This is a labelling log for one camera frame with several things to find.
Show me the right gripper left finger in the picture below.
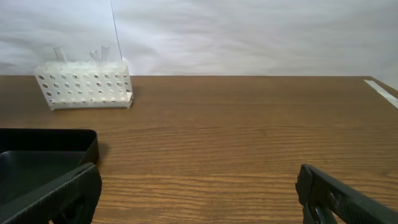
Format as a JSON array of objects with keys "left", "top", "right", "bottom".
[{"left": 0, "top": 162, "right": 103, "bottom": 224}]

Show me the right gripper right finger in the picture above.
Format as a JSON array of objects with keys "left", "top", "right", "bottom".
[{"left": 295, "top": 164, "right": 398, "bottom": 224}]

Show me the white test tube rack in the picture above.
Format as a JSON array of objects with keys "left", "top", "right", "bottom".
[{"left": 33, "top": 60, "right": 134, "bottom": 111}]

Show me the black tray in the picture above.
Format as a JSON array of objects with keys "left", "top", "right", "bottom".
[{"left": 0, "top": 128, "right": 100, "bottom": 207}]

